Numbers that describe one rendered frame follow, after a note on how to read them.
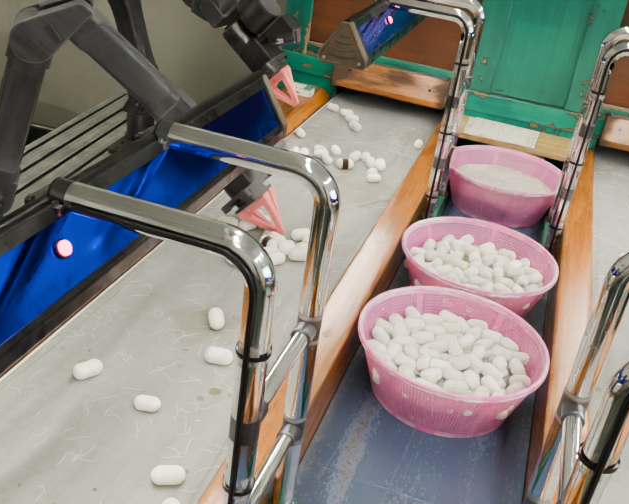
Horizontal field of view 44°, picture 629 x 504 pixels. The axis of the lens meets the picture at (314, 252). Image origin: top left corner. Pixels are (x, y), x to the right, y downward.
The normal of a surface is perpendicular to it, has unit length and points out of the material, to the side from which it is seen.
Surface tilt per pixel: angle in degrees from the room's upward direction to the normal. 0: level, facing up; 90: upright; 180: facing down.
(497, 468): 0
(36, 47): 90
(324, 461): 0
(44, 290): 58
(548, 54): 90
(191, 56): 90
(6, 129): 89
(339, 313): 0
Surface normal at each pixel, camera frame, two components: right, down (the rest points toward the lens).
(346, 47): -0.32, 0.42
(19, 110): 0.29, 0.51
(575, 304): 0.13, -0.87
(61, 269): 0.86, -0.25
